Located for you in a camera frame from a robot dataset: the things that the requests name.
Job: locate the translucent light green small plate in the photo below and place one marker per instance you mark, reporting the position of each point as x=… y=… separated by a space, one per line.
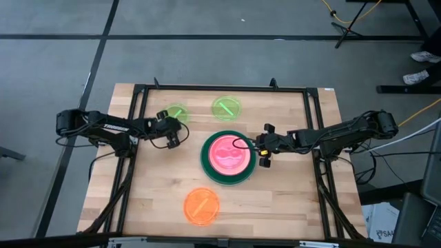
x=220 y=113
x=182 y=115

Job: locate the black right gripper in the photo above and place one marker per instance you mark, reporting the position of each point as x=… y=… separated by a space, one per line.
x=275 y=143

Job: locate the white cardboard box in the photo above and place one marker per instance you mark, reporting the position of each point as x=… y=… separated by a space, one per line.
x=380 y=220

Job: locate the translucent orange small plate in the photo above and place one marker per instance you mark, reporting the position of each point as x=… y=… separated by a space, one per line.
x=193 y=213

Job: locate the dark grey furniture foot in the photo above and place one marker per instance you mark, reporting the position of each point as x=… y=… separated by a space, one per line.
x=12 y=154

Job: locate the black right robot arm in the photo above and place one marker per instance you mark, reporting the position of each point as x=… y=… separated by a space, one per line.
x=330 y=135

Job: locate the black desk leg frame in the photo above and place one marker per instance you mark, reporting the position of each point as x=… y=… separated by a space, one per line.
x=415 y=17

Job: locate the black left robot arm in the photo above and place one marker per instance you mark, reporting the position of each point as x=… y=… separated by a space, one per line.
x=103 y=128

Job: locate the black aluminium table frame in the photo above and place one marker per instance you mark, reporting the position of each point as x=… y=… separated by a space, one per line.
x=224 y=87

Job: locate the black laptop keyboard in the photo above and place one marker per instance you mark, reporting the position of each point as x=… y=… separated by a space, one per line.
x=435 y=229

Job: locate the silver metal bracket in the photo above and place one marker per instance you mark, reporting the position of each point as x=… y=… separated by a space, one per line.
x=318 y=244
x=122 y=242

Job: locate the black tripod stand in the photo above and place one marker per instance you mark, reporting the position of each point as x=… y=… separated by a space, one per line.
x=346 y=30

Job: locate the grey monitor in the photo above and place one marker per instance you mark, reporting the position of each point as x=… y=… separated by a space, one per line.
x=433 y=172

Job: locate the person's white shoe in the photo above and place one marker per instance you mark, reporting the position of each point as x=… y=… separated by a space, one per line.
x=415 y=78
x=425 y=56

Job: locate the black horizontal metal beam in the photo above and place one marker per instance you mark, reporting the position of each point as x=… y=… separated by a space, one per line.
x=51 y=241

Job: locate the person's leg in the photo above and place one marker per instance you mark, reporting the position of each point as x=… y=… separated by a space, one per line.
x=435 y=44

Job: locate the large dark green plate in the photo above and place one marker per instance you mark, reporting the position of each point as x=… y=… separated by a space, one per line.
x=206 y=171

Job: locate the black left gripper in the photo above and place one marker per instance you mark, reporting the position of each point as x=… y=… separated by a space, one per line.
x=165 y=128

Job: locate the black desk foot bar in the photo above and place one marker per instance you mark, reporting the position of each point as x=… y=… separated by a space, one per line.
x=406 y=89

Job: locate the peach plastic plate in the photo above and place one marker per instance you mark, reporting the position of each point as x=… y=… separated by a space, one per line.
x=229 y=172

